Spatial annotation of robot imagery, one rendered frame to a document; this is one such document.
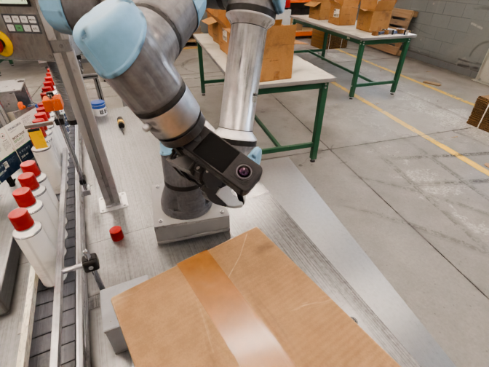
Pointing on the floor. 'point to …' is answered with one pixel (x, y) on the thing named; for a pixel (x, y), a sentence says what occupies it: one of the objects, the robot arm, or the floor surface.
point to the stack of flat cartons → (480, 113)
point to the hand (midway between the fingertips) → (242, 202)
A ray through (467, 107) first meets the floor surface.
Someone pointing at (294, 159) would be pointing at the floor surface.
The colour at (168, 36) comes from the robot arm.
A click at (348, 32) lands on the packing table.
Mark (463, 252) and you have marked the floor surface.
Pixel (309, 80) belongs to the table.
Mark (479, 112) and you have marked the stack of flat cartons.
